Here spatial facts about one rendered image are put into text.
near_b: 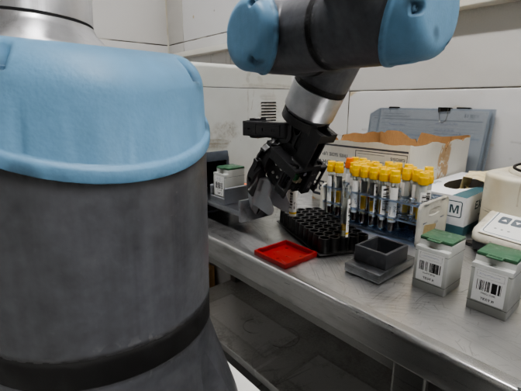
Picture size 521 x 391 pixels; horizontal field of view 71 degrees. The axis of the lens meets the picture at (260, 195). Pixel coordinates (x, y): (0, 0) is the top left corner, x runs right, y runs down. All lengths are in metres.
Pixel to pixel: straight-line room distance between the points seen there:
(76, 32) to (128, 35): 1.82
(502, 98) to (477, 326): 0.68
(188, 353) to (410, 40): 0.26
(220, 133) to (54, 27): 0.51
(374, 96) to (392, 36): 0.88
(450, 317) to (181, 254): 0.35
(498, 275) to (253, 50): 0.35
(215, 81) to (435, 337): 0.57
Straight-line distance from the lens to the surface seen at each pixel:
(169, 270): 0.17
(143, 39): 2.15
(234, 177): 0.70
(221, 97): 0.77
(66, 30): 0.30
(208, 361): 0.22
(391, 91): 1.17
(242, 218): 0.65
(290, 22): 0.39
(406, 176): 0.67
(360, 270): 0.51
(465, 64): 1.08
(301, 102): 0.51
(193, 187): 0.17
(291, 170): 0.53
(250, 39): 0.40
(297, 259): 0.54
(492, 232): 0.66
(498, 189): 0.69
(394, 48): 0.33
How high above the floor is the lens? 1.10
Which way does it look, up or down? 14 degrees down
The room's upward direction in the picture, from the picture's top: straight up
